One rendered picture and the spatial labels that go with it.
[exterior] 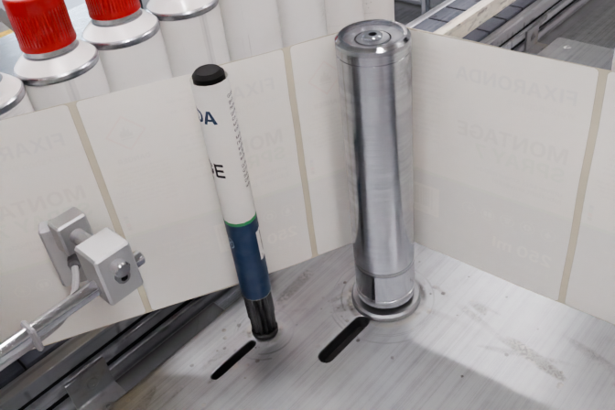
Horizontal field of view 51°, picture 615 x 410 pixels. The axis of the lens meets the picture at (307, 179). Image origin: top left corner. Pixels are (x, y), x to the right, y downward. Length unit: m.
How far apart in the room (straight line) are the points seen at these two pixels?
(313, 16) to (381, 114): 0.22
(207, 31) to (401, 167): 0.19
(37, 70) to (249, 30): 0.16
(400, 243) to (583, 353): 0.12
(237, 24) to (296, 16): 0.06
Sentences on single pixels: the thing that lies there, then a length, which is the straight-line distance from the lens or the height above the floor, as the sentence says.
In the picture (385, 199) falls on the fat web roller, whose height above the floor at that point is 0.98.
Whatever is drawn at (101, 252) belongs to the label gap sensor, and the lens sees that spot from 0.31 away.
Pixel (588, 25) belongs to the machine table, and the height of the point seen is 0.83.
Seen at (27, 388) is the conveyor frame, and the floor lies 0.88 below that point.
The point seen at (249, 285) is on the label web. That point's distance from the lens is 0.39.
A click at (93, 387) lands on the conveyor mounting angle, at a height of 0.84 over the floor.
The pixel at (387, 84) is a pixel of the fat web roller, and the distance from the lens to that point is 0.32.
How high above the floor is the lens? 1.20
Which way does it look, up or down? 36 degrees down
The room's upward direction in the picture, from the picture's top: 8 degrees counter-clockwise
